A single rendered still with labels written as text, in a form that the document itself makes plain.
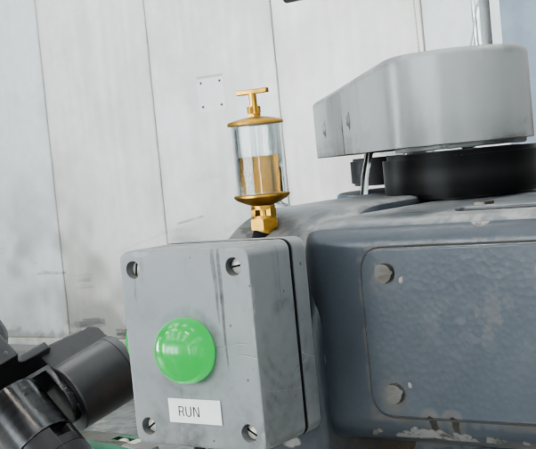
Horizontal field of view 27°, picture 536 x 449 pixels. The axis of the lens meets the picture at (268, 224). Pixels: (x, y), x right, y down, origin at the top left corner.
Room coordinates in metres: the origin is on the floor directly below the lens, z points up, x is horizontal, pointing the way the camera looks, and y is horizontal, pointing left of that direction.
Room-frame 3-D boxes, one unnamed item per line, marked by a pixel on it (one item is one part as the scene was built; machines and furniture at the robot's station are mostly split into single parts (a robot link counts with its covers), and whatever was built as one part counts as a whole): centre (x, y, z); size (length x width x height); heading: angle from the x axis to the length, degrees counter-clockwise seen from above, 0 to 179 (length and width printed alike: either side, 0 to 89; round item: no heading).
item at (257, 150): (0.57, 0.00, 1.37); 0.03 x 0.02 x 0.03; 54
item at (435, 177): (0.64, -0.11, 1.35); 0.09 x 0.09 x 0.03
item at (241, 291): (0.51, 0.03, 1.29); 0.08 x 0.05 x 0.09; 54
